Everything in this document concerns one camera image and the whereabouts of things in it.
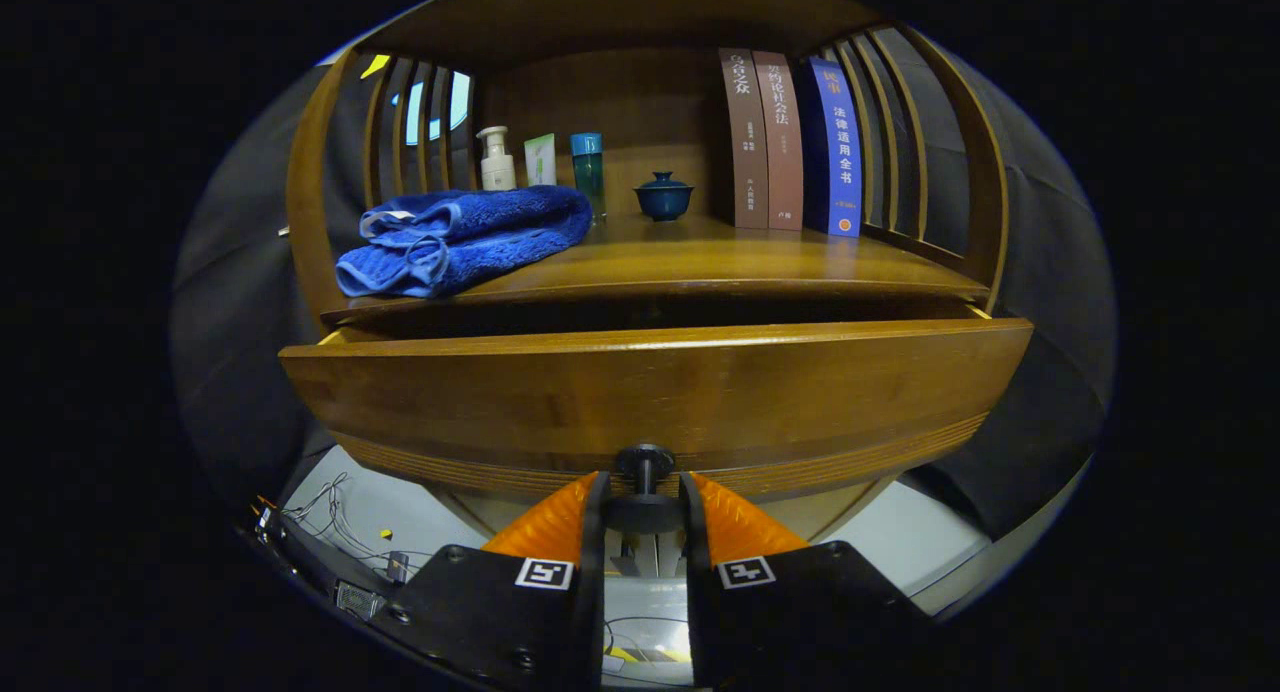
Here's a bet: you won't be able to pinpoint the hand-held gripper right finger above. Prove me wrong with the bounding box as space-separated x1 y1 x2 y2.
679 471 936 689

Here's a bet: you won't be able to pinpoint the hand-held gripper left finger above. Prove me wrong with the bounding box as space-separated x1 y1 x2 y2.
372 470 612 689

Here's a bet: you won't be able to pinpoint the black drawer knob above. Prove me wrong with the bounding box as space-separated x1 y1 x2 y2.
603 444 689 535

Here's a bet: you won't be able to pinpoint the wooden countertop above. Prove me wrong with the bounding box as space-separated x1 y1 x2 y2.
322 212 991 323

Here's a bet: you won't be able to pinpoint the wooden cabinet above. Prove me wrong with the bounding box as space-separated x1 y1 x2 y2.
285 0 1011 581

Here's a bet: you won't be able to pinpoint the blue folded towel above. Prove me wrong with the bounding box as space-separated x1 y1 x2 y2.
335 185 594 300

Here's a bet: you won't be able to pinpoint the blue lidded tea cup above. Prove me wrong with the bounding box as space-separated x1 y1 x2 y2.
633 171 695 222

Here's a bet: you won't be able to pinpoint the teal glass bottle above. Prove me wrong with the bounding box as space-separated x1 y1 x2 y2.
570 132 607 221

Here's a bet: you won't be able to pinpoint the white green tube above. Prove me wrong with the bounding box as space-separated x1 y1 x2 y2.
524 133 558 187

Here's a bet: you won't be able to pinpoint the white pump bottle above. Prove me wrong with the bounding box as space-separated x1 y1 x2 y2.
476 125 518 192

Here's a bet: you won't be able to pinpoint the dark brown book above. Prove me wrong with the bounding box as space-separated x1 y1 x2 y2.
718 48 770 230

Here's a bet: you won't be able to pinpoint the reddish brown book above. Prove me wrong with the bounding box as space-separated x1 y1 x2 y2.
752 50 805 232

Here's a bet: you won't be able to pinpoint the blue book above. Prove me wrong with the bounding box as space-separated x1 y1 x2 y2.
798 56 863 238

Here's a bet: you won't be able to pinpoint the thin tangled cables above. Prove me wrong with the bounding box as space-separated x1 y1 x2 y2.
285 472 431 573

